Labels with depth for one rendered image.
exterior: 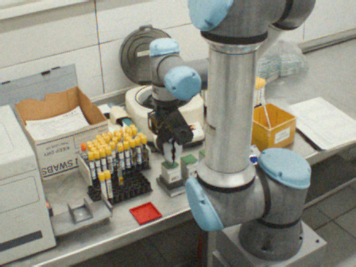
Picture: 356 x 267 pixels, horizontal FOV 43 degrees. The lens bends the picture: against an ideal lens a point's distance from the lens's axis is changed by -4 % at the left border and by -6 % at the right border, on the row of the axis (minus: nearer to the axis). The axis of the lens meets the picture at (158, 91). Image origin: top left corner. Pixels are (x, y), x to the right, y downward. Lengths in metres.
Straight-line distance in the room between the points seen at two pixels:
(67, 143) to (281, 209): 0.72
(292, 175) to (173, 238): 1.21
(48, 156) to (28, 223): 0.33
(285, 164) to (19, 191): 0.60
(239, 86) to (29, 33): 0.99
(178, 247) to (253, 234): 1.02
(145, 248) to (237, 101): 1.34
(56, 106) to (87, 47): 0.24
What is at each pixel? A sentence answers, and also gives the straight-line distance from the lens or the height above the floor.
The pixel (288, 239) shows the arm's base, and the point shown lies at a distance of 1.07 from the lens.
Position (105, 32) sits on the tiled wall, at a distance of 1.74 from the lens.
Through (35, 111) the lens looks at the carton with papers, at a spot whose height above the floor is 0.97.
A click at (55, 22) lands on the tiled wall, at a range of 1.67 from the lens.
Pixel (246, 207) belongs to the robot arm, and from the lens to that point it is 0.94.
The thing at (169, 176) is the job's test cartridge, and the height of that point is 0.93.
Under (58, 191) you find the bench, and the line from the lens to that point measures 1.44.
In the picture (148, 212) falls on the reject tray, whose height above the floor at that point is 0.88.
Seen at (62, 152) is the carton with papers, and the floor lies 0.96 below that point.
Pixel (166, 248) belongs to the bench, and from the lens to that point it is 2.07.
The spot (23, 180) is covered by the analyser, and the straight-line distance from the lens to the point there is 1.11.
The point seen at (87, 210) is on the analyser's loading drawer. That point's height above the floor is 0.92.
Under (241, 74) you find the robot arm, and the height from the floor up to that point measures 1.41.
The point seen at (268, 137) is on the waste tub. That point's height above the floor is 0.95.
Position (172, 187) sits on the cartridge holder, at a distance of 1.38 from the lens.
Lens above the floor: 1.75
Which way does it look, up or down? 27 degrees down
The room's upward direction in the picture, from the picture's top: 3 degrees counter-clockwise
